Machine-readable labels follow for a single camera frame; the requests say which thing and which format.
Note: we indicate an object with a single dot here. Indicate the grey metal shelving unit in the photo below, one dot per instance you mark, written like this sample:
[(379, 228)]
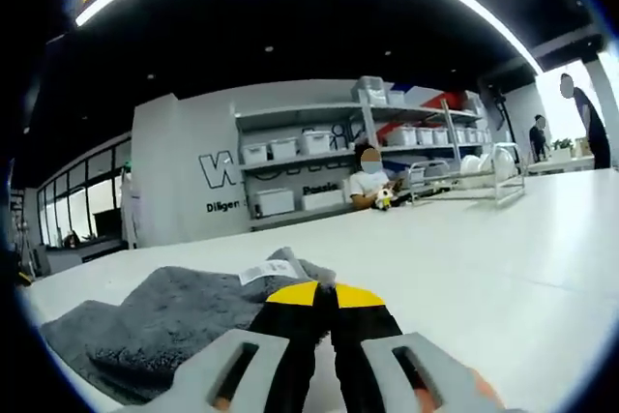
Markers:
[(367, 115)]

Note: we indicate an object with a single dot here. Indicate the small green plant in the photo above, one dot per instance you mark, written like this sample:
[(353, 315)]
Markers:
[(563, 144)]

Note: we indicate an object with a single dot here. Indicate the metal dish rack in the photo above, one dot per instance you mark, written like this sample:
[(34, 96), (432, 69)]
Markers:
[(496, 190)]

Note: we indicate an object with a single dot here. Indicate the person's right hand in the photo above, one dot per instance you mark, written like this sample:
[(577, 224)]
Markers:
[(486, 389)]

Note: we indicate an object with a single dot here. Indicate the white plate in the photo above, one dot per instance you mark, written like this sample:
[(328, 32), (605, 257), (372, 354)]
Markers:
[(503, 161), (469, 165)]

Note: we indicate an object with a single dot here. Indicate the grey low counter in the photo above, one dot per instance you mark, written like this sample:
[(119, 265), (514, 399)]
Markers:
[(104, 248)]

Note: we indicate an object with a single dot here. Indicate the black computer monitor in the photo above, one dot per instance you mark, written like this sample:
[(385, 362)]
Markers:
[(107, 224)]

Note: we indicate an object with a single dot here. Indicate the row of white storage bins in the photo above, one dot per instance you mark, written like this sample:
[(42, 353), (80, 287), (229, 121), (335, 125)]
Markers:
[(314, 142)]

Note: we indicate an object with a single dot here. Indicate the grey fluffy towel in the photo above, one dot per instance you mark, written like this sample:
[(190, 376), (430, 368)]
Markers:
[(169, 306)]

